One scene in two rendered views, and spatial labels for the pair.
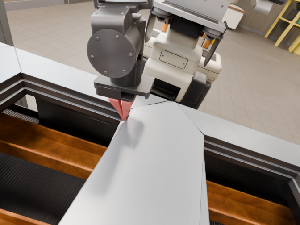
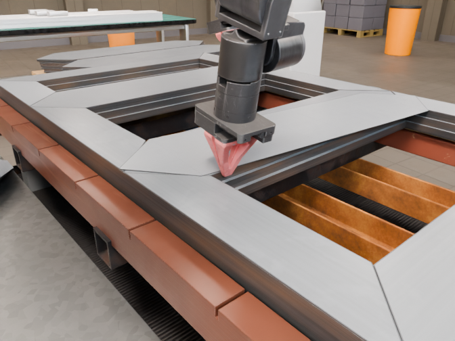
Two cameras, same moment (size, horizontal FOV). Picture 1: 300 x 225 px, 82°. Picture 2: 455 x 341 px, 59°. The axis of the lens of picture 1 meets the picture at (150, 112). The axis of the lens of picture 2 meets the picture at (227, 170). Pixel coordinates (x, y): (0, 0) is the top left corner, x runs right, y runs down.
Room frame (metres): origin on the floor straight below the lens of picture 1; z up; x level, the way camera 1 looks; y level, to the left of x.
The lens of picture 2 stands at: (0.61, 0.48, 1.12)
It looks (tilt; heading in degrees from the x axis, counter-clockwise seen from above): 25 degrees down; 232
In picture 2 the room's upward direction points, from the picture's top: straight up
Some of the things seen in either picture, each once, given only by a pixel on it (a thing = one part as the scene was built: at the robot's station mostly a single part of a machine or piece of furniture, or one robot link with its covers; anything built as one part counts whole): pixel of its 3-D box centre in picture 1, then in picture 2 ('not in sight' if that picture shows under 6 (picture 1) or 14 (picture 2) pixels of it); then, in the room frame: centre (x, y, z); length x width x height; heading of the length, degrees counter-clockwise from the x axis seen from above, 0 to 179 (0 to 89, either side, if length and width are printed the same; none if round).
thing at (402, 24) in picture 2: not in sight; (401, 30); (-5.83, -3.24, 0.37); 0.48 x 0.47 x 0.74; 88
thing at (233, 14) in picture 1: (219, 12); not in sight; (9.33, -1.37, 0.38); 2.02 x 1.64 x 0.76; 176
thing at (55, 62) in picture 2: not in sight; (145, 58); (-0.18, -1.09, 0.82); 0.80 x 0.40 x 0.06; 2
